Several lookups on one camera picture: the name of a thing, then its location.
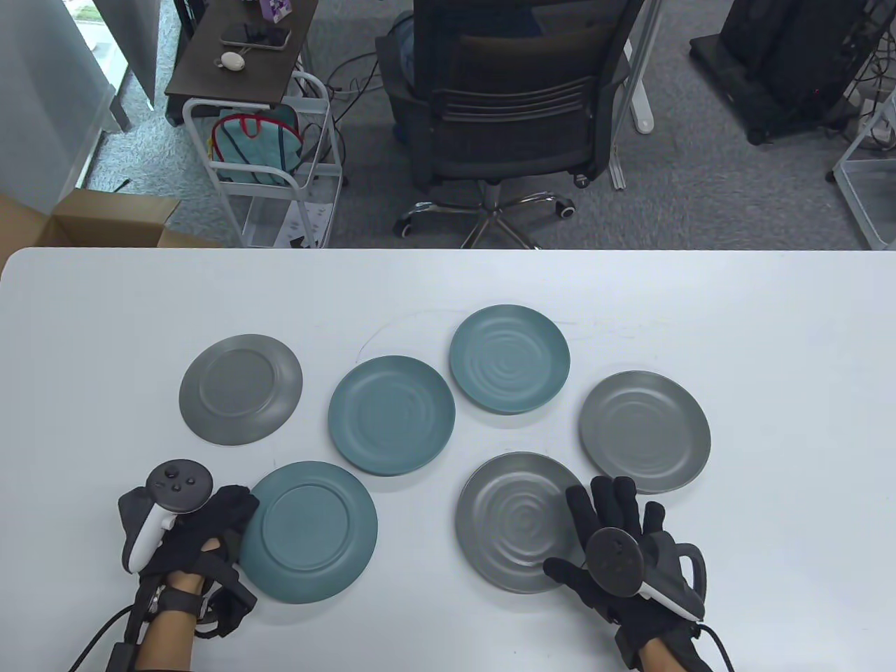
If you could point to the person's right hand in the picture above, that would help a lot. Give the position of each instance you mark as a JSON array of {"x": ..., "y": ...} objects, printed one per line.
[{"x": 609, "y": 505}]

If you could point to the person's left hand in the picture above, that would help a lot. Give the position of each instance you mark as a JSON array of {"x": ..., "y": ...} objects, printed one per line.
[{"x": 210, "y": 525}]

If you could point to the grey and white controller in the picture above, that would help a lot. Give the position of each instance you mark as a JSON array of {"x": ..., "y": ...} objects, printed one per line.
[
  {"x": 178, "y": 483},
  {"x": 614, "y": 560}
]

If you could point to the dark grey rippled plate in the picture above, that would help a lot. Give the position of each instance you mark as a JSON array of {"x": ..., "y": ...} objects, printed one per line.
[{"x": 511, "y": 521}]

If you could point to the smooth grey plate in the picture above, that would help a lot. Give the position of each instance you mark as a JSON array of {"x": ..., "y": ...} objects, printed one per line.
[{"x": 241, "y": 388}]

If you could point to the light teal rippled plate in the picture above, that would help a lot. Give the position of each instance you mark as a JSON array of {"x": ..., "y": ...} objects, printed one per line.
[{"x": 509, "y": 359}]

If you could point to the person's left forearm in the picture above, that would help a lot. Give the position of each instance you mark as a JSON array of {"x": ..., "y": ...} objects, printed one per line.
[{"x": 164, "y": 644}]

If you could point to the white rolling cart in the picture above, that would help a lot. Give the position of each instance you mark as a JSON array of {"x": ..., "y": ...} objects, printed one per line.
[{"x": 266, "y": 217}]

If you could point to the cardboard box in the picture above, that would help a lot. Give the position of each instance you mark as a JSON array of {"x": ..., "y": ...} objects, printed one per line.
[{"x": 105, "y": 217}]

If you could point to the teal bag with red trim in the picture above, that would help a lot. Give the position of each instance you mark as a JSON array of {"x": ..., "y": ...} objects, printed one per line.
[{"x": 255, "y": 150}]

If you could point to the white office desk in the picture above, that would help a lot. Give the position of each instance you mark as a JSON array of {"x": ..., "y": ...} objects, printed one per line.
[{"x": 640, "y": 105}]

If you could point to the black office chair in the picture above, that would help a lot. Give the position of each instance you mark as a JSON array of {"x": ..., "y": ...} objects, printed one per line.
[{"x": 518, "y": 105}]

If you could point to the dark brown desk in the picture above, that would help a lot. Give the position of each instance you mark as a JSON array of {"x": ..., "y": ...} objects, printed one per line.
[{"x": 210, "y": 77}]

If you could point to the white computer mouse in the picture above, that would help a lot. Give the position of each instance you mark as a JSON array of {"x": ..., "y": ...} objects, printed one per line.
[{"x": 231, "y": 61}]

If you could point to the black equipment rack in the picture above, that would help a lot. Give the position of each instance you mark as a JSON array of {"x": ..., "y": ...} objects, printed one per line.
[{"x": 784, "y": 56}]

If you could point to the smartphone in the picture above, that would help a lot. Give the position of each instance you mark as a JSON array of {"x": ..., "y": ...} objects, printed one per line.
[{"x": 255, "y": 38}]

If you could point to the purple box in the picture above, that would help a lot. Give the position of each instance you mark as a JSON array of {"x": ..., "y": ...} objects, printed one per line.
[{"x": 275, "y": 8}]

